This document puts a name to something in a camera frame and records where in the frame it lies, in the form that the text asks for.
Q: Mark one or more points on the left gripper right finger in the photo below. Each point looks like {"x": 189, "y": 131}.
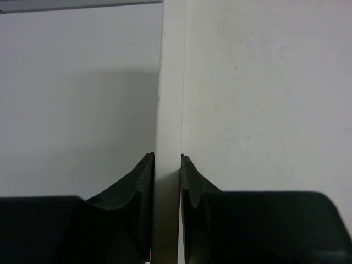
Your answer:
{"x": 258, "y": 226}

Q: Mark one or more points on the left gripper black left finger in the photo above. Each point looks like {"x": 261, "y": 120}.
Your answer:
{"x": 114, "y": 226}

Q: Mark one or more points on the white drawer cabinet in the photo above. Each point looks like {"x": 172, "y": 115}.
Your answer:
{"x": 258, "y": 94}

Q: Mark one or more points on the aluminium rail left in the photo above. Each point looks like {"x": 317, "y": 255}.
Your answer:
{"x": 26, "y": 6}

